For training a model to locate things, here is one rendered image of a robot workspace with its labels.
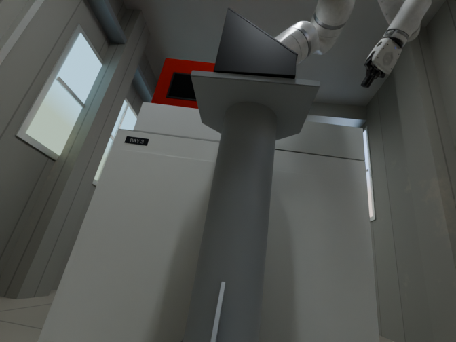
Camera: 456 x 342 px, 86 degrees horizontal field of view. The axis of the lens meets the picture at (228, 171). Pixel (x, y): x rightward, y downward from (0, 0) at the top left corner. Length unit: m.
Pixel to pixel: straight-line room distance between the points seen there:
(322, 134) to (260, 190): 0.51
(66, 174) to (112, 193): 1.42
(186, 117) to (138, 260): 0.55
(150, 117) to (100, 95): 1.62
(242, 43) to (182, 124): 0.42
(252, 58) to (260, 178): 0.31
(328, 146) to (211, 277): 0.68
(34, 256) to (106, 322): 1.44
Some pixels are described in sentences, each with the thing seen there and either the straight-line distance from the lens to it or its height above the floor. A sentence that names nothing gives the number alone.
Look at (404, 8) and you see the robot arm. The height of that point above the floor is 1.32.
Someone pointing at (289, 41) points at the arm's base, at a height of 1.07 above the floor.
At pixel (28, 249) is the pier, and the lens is 2.31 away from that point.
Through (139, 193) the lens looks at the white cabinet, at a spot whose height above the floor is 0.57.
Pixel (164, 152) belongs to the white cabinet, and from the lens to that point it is 0.96.
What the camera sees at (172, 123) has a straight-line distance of 1.02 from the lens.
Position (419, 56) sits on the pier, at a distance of 3.12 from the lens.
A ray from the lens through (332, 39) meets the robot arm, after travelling 1.10.
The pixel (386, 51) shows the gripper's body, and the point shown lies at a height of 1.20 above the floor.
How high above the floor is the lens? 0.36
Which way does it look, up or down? 23 degrees up
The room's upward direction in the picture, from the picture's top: 9 degrees clockwise
